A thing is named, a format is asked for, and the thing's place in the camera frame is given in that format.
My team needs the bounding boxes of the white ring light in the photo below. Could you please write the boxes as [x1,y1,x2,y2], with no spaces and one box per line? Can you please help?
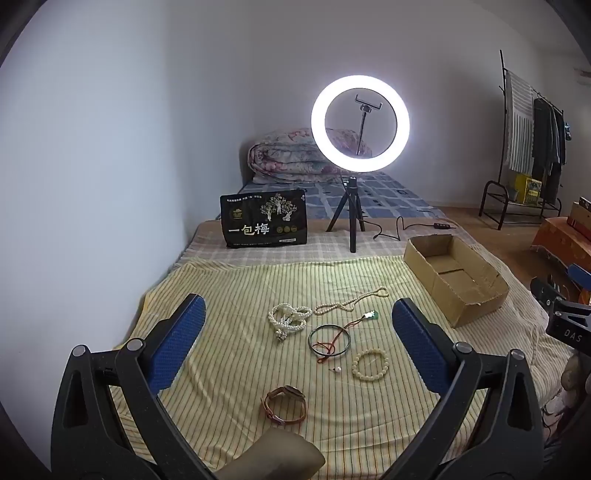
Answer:
[311,75,411,160]

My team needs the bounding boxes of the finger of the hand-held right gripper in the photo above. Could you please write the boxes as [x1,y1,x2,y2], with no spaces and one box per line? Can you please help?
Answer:
[530,275,563,315]
[567,263,591,292]

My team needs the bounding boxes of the dark hanging clothes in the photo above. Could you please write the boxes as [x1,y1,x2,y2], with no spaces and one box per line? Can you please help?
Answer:
[531,97,568,204]

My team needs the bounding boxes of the yellow striped cloth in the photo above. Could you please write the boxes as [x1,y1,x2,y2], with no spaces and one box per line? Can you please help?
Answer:
[110,255,548,480]

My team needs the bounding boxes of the green pendant red cord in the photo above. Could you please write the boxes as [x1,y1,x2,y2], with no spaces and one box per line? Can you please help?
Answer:
[310,311,380,365]

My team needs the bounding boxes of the orange covered low table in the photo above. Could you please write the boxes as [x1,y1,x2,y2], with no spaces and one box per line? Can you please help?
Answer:
[531,216,591,280]

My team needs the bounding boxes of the dark bangle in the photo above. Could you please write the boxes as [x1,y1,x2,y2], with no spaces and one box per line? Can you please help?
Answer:
[308,324,352,356]

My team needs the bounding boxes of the beige bead bracelet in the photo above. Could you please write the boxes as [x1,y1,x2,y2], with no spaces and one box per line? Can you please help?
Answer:
[352,349,389,381]

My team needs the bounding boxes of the white pearl necklace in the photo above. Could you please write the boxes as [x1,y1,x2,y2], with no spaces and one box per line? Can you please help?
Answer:
[268,302,313,342]

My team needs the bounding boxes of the brown strap watch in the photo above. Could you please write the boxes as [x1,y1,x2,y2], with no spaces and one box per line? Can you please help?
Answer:
[261,385,308,425]

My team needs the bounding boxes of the black clothes rack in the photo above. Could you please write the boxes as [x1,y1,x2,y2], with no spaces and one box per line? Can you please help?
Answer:
[479,50,566,230]

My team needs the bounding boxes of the beige bead necklace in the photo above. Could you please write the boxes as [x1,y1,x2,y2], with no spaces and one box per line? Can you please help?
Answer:
[314,286,389,316]

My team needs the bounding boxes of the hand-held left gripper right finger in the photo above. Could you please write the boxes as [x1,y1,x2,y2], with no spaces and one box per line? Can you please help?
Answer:
[392,298,546,480]

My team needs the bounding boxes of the black tripod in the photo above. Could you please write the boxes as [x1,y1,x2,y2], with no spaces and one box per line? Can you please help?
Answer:
[326,175,365,254]

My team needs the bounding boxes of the blue patterned bedsheet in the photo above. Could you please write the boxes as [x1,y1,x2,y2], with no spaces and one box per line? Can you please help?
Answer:
[216,171,446,222]

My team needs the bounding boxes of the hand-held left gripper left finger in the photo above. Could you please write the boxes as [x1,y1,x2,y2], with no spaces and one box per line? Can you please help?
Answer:
[51,293,218,480]

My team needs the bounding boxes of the long cardboard carton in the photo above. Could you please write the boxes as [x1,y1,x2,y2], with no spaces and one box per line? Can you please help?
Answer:
[567,198,591,241]

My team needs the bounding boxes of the black snack bag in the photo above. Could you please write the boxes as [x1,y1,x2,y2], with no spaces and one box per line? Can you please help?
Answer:
[220,188,309,249]

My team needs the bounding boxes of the black power cable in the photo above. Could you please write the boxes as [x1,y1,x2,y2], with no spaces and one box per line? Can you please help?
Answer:
[373,216,459,241]

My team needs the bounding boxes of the cardboard box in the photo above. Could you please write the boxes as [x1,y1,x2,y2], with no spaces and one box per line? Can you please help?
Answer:
[404,234,510,328]

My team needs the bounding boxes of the striped towel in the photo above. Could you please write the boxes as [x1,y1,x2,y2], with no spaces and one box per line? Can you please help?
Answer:
[503,69,537,171]

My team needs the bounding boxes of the folded floral quilt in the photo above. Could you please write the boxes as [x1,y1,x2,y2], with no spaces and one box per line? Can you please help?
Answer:
[248,128,373,183]

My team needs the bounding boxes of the yellow box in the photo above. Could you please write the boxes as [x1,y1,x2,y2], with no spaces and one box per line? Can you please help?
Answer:
[514,174,543,205]

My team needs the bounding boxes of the beige plaid sheet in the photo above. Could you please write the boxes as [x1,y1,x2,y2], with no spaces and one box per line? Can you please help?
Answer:
[178,216,578,398]

